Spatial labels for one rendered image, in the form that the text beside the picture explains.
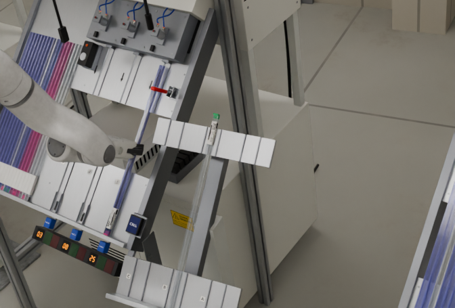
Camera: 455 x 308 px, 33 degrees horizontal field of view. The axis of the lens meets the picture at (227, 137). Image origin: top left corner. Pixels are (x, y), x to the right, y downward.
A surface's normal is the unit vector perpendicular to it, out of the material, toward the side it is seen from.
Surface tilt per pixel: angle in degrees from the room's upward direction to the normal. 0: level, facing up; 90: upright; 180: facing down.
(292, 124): 90
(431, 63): 0
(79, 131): 55
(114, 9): 43
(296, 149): 90
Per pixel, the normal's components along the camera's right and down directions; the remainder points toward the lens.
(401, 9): -0.44, 0.57
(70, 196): -0.48, -0.22
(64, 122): 0.33, -0.24
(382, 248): -0.13, -0.81
